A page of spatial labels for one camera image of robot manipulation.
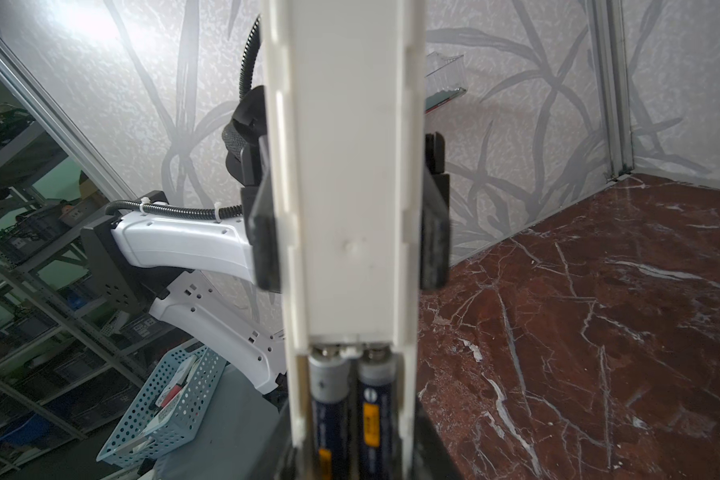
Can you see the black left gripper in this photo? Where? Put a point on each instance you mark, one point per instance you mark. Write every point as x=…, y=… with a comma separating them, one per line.
x=244, y=163

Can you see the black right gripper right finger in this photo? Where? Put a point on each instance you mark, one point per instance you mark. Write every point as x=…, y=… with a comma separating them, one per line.
x=431, y=460

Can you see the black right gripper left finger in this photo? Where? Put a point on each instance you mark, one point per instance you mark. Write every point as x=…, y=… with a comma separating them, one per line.
x=276, y=460

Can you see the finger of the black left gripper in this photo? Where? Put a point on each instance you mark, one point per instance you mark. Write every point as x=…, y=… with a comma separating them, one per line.
x=435, y=242

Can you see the white remote control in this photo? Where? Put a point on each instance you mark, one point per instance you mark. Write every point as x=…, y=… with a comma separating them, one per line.
x=345, y=111

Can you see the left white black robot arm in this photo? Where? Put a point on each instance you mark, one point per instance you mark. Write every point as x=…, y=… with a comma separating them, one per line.
x=150, y=254

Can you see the left AA battery dark blue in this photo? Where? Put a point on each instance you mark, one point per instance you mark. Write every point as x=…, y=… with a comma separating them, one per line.
x=329, y=376

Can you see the aa battery dark blue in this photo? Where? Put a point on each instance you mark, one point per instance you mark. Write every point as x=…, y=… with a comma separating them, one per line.
x=375, y=414
x=329, y=376

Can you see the right AA battery dark blue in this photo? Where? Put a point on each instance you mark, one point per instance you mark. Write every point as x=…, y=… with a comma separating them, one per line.
x=375, y=414

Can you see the light blue perforated basket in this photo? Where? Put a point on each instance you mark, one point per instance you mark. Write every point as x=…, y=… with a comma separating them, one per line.
x=168, y=410

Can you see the metal storage shelving rack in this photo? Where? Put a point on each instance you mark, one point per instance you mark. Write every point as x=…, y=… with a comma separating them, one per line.
x=70, y=362

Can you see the clear wall shelf green mat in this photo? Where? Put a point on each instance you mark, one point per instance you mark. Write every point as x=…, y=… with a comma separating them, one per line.
x=445, y=79

